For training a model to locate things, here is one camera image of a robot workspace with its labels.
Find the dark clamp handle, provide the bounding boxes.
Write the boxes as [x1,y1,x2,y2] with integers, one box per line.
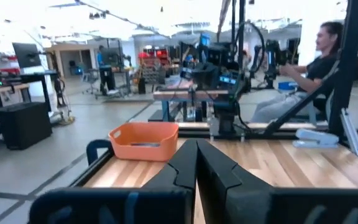
[86,139,114,166]

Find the silver aluminium bar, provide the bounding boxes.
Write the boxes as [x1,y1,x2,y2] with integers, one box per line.
[339,108,358,157]

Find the black monitor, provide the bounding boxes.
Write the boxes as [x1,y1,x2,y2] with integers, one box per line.
[12,42,42,69]

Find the orange plastic bin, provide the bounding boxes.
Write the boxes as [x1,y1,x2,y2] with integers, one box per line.
[108,121,180,162]

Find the black floor cabinet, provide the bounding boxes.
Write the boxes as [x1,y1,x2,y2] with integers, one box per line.
[0,101,53,151]

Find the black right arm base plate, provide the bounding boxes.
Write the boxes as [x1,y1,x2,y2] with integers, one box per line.
[209,126,245,141]

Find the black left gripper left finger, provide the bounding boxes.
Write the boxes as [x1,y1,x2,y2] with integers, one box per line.
[28,138,198,224]

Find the wooden table blue legs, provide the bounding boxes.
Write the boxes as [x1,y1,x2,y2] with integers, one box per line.
[152,89,229,122]

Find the light grey stapler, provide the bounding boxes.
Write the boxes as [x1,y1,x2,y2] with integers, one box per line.
[292,128,340,149]

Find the person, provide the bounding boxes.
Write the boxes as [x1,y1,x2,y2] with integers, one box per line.
[96,45,117,96]
[250,21,344,123]

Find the black desk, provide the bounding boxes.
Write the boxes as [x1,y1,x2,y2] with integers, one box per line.
[0,70,58,108]

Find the office chair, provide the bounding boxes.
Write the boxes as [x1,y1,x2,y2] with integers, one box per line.
[81,67,101,95]

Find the black aluminium frame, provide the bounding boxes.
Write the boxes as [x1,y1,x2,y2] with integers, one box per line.
[68,0,358,189]

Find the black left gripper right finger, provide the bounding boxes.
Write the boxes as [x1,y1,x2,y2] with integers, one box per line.
[197,139,358,224]

